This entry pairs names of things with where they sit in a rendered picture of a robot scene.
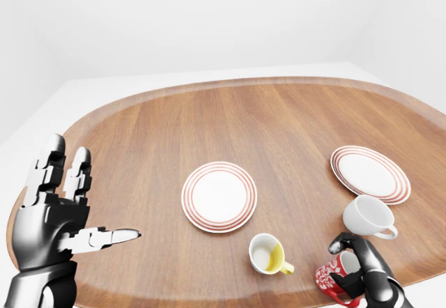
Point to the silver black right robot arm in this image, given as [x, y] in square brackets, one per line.
[390, 295]

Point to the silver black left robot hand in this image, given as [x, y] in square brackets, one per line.
[36, 228]

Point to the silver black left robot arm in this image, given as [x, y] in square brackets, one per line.
[38, 287]

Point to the red patterned mug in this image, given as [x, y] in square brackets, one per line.
[329, 276]

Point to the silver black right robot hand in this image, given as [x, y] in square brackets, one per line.
[362, 269]

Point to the white mug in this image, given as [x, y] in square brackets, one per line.
[367, 215]

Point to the yellow mug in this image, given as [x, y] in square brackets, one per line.
[266, 254]

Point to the white plate with red rings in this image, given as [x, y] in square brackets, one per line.
[219, 196]
[369, 173]

